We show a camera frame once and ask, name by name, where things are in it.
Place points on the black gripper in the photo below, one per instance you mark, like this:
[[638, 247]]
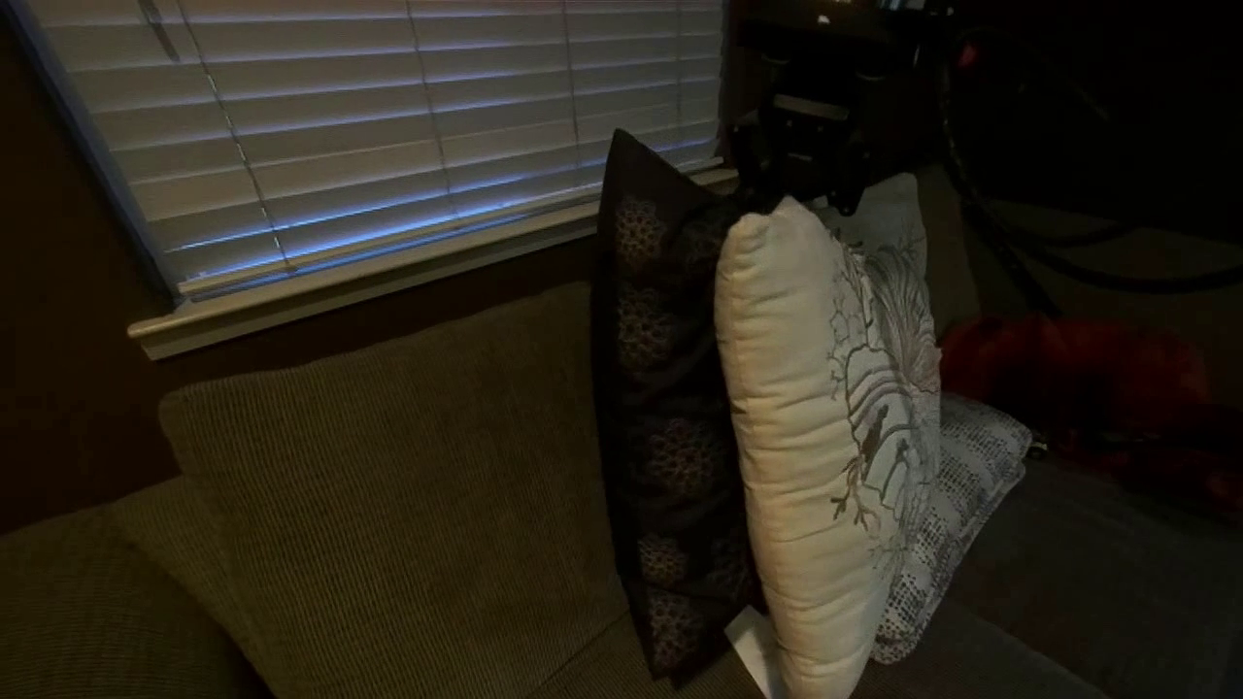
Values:
[[815, 150]]

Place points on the white pillow with coral print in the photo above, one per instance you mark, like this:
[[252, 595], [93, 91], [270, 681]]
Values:
[[808, 453]]

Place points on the dark brown patterned pillow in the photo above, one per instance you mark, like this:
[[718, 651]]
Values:
[[667, 413]]

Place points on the black and white speckled pillow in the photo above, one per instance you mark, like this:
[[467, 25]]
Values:
[[964, 506]]

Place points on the red blanket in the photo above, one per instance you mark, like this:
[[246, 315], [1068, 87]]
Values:
[[1099, 388]]

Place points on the white window blinds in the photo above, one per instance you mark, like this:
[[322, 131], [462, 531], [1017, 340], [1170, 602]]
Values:
[[374, 131]]

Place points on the olive green sofa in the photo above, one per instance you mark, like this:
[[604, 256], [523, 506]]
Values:
[[389, 519]]

